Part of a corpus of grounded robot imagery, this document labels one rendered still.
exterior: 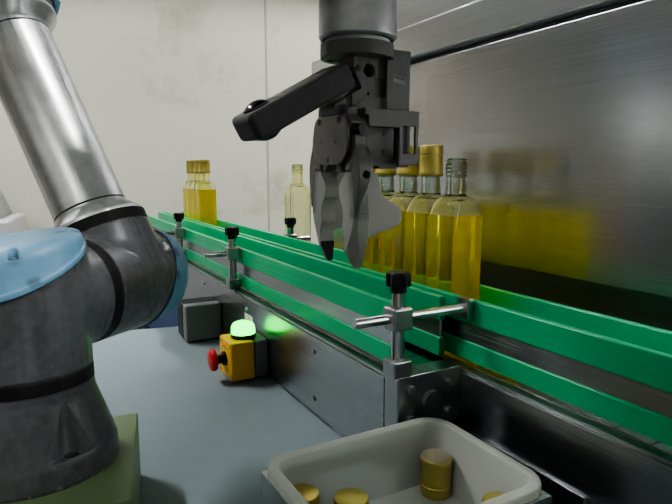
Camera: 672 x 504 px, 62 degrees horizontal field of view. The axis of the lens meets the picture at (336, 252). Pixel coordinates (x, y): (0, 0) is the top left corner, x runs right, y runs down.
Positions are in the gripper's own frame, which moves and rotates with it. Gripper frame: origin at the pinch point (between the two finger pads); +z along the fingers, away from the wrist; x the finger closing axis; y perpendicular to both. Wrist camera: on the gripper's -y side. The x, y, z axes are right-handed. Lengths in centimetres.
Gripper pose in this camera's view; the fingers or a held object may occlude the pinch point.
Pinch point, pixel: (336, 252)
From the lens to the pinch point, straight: 56.4
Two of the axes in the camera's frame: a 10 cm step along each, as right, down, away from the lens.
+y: 8.8, -0.6, 4.7
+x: -4.7, -1.3, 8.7
